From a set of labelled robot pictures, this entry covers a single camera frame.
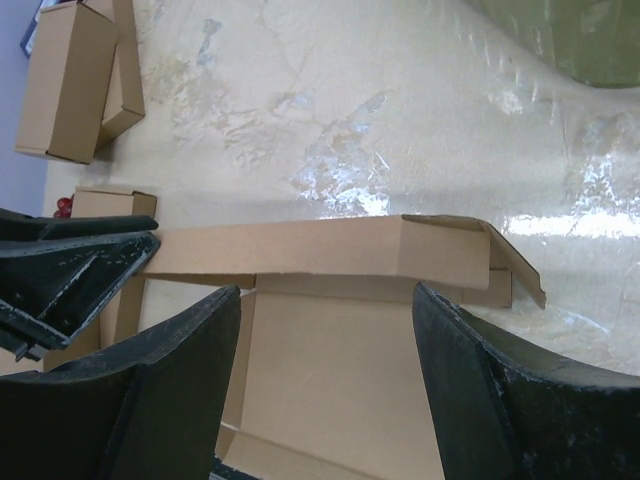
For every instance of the olive green plastic basket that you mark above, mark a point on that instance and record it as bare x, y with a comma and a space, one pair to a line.
596, 43

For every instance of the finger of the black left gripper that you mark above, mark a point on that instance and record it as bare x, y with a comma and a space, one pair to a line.
19, 227
52, 290

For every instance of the folded cardboard box upper left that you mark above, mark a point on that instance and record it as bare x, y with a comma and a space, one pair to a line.
67, 85

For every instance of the red grape bunch on table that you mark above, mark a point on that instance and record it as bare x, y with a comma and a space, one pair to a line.
64, 207

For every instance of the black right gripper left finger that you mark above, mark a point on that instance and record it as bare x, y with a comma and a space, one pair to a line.
148, 407

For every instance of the purple white flat box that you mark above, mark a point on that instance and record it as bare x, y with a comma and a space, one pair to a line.
26, 43

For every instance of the folded cardboard box lower left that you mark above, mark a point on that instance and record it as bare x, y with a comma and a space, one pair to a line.
120, 319

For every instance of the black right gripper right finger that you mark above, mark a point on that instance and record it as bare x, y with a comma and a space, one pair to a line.
505, 408

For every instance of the brown cardboard box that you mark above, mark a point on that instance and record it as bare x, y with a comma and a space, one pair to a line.
326, 382

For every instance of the cardboard box under upper left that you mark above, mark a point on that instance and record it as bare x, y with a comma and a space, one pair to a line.
125, 102

